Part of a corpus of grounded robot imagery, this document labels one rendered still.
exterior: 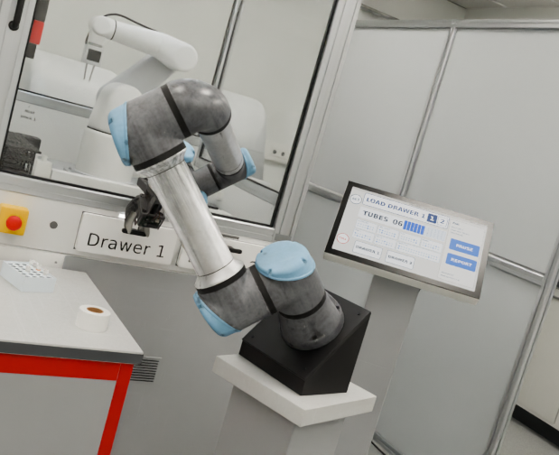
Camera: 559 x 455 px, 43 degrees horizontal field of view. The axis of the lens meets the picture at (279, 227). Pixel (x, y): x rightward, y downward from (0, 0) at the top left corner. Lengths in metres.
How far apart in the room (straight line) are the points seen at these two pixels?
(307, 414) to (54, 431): 0.54
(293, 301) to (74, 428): 0.54
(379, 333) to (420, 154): 1.36
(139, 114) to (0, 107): 0.65
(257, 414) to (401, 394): 1.88
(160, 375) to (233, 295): 0.88
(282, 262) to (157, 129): 0.38
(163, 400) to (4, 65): 1.12
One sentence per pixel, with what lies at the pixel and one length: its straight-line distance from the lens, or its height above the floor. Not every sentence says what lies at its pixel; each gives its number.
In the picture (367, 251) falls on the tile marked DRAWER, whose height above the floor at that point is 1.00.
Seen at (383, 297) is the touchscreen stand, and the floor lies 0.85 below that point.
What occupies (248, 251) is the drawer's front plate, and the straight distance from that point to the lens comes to 2.27.
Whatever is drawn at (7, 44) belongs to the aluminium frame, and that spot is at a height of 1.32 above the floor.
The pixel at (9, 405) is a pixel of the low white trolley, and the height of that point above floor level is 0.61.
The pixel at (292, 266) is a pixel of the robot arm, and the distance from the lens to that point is 1.48.
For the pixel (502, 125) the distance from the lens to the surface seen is 3.28.
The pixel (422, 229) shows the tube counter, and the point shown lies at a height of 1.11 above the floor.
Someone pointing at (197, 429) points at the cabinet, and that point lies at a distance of 2.47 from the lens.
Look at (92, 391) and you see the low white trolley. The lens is 1.61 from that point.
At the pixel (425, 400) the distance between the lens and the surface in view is 3.36.
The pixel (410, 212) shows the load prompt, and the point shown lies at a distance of 2.47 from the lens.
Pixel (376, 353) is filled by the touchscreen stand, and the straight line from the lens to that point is 2.50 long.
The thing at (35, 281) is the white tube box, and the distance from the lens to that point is 1.82.
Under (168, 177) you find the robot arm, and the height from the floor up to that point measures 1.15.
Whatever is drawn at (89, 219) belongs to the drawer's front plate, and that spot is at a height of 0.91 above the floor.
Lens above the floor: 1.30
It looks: 7 degrees down
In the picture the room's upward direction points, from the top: 16 degrees clockwise
